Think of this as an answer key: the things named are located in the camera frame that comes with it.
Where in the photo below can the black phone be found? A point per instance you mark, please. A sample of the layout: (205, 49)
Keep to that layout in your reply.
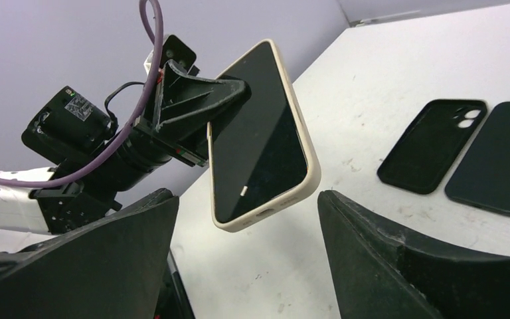
(482, 178)

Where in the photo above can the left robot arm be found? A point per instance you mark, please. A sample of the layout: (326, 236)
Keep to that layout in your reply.
(94, 158)

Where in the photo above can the black phone case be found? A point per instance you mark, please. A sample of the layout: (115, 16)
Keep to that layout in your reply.
(430, 144)

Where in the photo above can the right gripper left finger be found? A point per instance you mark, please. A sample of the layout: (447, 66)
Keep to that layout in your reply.
(111, 268)

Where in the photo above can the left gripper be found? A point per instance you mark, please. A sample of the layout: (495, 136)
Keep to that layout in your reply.
(173, 124)

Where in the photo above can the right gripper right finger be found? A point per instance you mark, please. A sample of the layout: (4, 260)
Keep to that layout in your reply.
(382, 269)

